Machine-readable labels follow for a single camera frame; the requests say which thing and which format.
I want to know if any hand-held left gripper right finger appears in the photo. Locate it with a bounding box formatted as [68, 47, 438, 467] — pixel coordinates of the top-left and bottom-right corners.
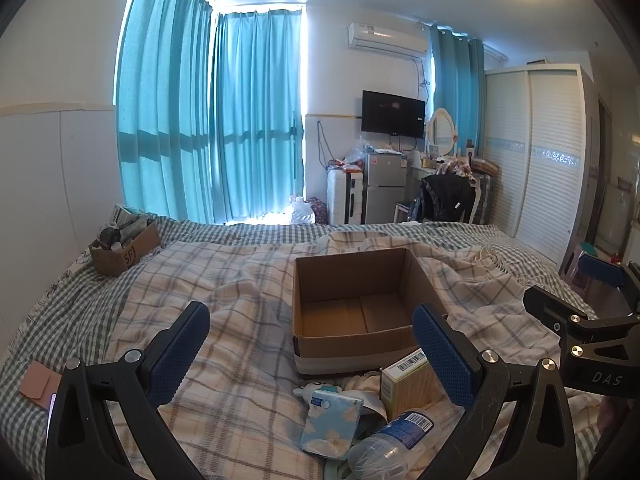
[411, 304, 593, 480]

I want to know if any cream plastic wrapper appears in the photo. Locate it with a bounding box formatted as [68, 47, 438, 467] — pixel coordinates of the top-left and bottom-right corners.
[340, 370, 390, 423]

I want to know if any yellow-green small carton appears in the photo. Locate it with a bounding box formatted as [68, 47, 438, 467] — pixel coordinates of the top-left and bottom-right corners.
[379, 348, 447, 421]

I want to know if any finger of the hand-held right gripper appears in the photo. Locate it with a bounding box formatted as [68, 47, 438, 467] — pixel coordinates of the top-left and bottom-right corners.
[523, 285, 599, 335]
[579, 253, 640, 317]

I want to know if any white sliding wardrobe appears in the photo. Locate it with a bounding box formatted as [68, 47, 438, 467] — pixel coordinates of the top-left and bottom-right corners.
[483, 63, 597, 267]

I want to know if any clear plastic water bottle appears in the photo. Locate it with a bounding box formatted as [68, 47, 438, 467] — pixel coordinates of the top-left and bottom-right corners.
[347, 409, 436, 480]

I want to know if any narrow teal curtain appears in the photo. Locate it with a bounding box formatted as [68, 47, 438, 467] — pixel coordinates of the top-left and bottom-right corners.
[429, 24, 487, 159]

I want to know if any black jacket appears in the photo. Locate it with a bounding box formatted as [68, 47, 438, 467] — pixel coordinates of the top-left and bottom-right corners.
[418, 173, 475, 224]

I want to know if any black wall television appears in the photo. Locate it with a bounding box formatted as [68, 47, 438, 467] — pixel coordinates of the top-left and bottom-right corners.
[361, 89, 427, 139]

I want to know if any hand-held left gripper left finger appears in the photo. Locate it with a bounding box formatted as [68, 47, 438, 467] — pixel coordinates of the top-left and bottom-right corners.
[45, 301, 211, 480]

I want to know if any red patterned bag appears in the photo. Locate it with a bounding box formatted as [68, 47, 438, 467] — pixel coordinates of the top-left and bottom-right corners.
[306, 197, 330, 225]

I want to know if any large open cardboard box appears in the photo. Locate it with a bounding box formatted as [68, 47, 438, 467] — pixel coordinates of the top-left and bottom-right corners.
[291, 247, 449, 379]

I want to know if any clear plastic bag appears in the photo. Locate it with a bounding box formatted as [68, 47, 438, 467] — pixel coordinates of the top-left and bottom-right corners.
[344, 144, 369, 169]

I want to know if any white air conditioner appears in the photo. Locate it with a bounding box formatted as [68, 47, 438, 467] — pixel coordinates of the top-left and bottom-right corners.
[347, 21, 431, 59]

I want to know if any green checkered bed sheet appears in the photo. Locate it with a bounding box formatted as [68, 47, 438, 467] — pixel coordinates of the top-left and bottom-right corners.
[0, 216, 603, 480]

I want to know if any smartphone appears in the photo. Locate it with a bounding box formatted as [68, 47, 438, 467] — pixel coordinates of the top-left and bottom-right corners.
[45, 392, 59, 450]

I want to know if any grey suitcase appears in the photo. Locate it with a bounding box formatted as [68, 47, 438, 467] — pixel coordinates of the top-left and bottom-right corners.
[470, 172, 497, 225]

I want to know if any white green packet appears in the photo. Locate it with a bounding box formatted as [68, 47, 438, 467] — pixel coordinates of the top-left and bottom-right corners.
[108, 203, 149, 241]

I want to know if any silver mini fridge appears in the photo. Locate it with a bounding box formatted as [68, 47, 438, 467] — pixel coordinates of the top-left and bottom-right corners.
[363, 152, 407, 225]

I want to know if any white suitcase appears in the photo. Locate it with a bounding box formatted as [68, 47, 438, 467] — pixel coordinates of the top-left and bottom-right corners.
[326, 167, 365, 226]

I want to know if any white plastic bag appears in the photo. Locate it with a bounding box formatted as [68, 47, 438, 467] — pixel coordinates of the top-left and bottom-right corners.
[288, 194, 317, 225]

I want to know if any beige plaid blanket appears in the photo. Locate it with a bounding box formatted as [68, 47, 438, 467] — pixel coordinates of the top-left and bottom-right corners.
[106, 229, 593, 480]

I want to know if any dark round jar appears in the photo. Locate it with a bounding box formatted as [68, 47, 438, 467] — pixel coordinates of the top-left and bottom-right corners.
[98, 226, 124, 251]

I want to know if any pink card wallet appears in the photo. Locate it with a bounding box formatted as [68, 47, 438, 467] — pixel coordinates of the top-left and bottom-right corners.
[19, 361, 64, 401]

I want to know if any white oval mirror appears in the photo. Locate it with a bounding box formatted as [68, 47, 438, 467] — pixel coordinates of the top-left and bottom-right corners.
[425, 107, 459, 157]

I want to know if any wide teal curtain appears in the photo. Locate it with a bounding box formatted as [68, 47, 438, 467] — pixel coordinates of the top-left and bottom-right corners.
[115, 0, 217, 224]

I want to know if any blue floral tissue pack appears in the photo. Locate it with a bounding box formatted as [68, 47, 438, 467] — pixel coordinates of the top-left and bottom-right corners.
[299, 390, 366, 461]

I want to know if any small filled cardboard box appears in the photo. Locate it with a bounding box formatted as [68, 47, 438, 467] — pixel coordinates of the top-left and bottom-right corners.
[88, 221, 162, 278]

